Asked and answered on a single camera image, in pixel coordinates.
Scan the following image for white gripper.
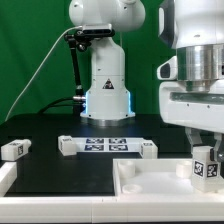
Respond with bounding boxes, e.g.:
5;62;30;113
159;80;224;162

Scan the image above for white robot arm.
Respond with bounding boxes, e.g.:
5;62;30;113
69;0;224;162

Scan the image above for white U-shaped fence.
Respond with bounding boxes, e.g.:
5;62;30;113
0;160;224;224

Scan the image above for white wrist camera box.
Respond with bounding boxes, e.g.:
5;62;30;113
157;56;178;80

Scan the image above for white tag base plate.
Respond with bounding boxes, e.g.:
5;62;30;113
73;137;144;153

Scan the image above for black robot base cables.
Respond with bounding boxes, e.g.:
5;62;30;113
37;96;76;115

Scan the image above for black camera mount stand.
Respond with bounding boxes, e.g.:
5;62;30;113
64;33;91;115

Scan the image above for grey fixed camera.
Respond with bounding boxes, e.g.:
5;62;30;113
82;24;114;37

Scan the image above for white camera cable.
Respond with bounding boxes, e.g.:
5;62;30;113
4;25;84;122

